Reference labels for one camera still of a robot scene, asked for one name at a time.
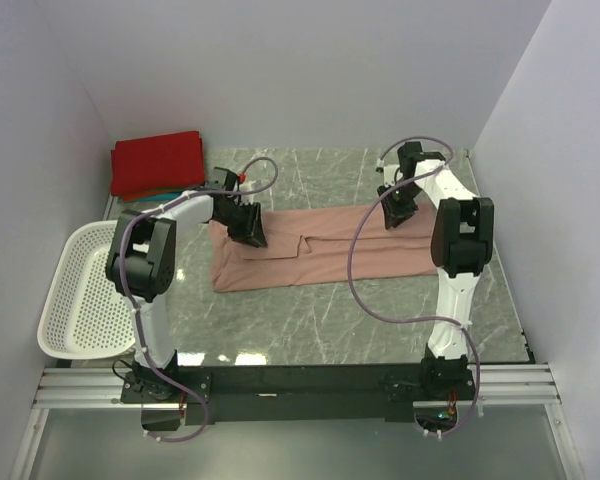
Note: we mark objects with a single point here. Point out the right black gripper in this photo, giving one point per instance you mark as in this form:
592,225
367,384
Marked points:
395,215

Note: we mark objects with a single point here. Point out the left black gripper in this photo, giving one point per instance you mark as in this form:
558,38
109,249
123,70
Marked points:
252,233

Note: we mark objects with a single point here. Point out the pink t-shirt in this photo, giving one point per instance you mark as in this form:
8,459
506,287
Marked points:
311,247

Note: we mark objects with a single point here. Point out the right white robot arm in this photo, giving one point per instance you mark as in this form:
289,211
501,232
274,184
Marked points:
461,241

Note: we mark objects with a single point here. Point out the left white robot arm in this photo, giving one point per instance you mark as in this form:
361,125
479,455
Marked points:
141,262

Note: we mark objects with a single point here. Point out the folded teal t-shirt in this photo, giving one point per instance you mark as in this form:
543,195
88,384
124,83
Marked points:
165,198

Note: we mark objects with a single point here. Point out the folded red t-shirt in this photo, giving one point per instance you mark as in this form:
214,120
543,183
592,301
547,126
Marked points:
164,162

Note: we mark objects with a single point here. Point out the white perforated laundry basket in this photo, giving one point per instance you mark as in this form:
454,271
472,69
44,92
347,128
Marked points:
84,317

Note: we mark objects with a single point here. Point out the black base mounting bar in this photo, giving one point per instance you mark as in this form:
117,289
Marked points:
315,392

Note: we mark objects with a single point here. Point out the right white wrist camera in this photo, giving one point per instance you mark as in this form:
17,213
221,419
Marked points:
390,172

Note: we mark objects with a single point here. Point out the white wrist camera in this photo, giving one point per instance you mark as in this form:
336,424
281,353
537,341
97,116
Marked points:
246,185
390,172

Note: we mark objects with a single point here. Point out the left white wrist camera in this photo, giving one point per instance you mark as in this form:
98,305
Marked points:
246,185

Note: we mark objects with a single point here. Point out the aluminium frame rail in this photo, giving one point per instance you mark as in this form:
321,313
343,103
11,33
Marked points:
98,388

